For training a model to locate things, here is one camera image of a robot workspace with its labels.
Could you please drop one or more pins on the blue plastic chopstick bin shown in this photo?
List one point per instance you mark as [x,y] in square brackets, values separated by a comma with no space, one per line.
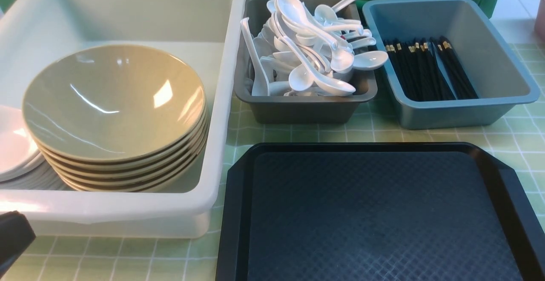
[499,78]

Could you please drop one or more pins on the stack of white plates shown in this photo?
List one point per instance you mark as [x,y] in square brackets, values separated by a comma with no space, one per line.
[41,178]

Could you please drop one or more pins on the pile of white spoons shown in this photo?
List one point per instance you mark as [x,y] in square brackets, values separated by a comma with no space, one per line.
[328,41]

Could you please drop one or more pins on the upright white spoon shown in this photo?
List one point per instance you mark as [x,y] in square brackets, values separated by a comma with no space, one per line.
[261,85]

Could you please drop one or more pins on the stack of tan bowls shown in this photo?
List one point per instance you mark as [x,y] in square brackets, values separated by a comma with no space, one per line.
[144,175]

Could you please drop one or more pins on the black plastic serving tray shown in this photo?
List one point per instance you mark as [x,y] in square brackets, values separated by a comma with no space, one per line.
[377,212]

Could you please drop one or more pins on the white square dish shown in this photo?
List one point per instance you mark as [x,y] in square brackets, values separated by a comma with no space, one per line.
[17,147]
[34,163]

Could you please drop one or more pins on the bundle of black chopsticks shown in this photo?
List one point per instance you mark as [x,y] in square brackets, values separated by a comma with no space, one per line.
[429,70]

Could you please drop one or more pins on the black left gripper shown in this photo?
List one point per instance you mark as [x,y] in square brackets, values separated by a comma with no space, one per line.
[16,235]

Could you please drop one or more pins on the green checkered tablecloth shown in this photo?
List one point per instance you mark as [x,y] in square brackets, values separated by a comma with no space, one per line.
[516,139]

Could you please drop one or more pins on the white soup spoon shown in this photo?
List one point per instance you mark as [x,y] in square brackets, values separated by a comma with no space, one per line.
[305,75]

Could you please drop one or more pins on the large white plastic tub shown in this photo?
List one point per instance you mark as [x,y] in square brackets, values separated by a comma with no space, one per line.
[203,33]

